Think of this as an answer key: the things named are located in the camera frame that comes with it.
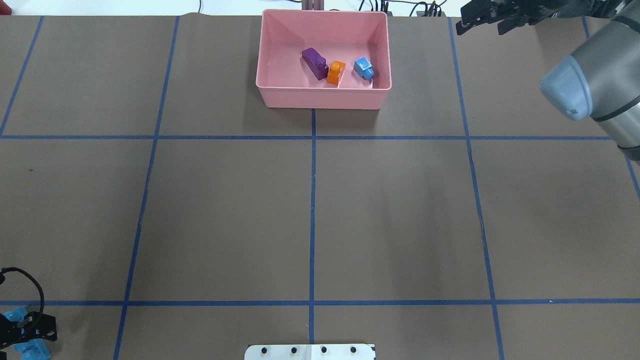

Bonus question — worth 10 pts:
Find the long blue stud block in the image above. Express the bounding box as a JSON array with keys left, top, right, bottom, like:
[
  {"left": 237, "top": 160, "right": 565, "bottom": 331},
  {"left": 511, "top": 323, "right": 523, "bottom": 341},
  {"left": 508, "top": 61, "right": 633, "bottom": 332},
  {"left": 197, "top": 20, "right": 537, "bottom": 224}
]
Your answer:
[{"left": 0, "top": 307, "right": 58, "bottom": 360}]

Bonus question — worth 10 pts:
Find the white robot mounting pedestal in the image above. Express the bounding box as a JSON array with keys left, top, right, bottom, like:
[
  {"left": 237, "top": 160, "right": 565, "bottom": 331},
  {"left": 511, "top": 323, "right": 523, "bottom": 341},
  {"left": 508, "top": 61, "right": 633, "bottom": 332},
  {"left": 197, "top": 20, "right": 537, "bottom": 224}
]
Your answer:
[{"left": 244, "top": 343, "right": 377, "bottom": 360}]

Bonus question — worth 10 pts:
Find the orange block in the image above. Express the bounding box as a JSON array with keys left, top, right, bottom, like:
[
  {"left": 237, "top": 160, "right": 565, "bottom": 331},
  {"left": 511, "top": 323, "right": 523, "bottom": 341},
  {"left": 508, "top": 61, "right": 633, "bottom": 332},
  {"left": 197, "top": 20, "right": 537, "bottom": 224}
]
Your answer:
[{"left": 326, "top": 60, "right": 346, "bottom": 87}]

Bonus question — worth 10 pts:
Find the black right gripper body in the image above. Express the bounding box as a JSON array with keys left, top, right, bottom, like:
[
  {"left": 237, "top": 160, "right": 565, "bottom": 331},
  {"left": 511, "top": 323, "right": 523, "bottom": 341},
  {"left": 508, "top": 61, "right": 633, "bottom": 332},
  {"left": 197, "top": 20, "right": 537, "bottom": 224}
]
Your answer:
[{"left": 455, "top": 0, "right": 561, "bottom": 35}]

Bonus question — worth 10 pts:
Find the purple block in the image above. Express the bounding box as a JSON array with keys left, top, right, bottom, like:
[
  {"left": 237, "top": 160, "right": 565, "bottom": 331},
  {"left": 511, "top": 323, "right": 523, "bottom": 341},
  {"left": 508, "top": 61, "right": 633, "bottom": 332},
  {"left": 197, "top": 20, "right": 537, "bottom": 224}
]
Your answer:
[{"left": 301, "top": 47, "right": 329, "bottom": 81}]

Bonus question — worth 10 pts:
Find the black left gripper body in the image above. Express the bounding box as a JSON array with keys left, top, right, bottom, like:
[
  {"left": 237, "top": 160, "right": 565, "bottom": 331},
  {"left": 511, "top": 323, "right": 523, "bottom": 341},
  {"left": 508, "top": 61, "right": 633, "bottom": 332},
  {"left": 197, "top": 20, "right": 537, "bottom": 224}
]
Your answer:
[{"left": 0, "top": 311, "right": 58, "bottom": 350}]

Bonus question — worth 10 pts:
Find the small blue block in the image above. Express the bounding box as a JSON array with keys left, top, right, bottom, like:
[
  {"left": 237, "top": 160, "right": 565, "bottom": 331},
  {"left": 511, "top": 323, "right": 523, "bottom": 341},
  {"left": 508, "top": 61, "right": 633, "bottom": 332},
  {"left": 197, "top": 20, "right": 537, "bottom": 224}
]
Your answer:
[{"left": 353, "top": 56, "right": 375, "bottom": 81}]

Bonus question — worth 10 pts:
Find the pink plastic box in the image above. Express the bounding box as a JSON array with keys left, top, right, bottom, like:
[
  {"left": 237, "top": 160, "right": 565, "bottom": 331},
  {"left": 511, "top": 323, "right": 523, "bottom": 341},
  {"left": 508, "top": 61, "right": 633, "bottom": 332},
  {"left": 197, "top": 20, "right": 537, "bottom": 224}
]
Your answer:
[{"left": 255, "top": 9, "right": 393, "bottom": 110}]

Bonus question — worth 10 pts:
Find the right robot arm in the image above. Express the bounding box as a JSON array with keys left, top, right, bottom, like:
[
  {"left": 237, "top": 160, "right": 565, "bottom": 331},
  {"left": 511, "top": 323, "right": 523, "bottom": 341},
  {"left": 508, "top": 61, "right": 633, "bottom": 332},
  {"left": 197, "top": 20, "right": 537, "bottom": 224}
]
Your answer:
[{"left": 455, "top": 0, "right": 640, "bottom": 163}]

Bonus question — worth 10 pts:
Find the aluminium frame post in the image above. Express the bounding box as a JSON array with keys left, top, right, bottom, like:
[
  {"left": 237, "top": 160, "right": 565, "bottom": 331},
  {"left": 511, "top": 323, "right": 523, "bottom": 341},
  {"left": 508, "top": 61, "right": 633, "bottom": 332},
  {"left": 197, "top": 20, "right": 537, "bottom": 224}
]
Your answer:
[{"left": 301, "top": 0, "right": 325, "bottom": 11}]

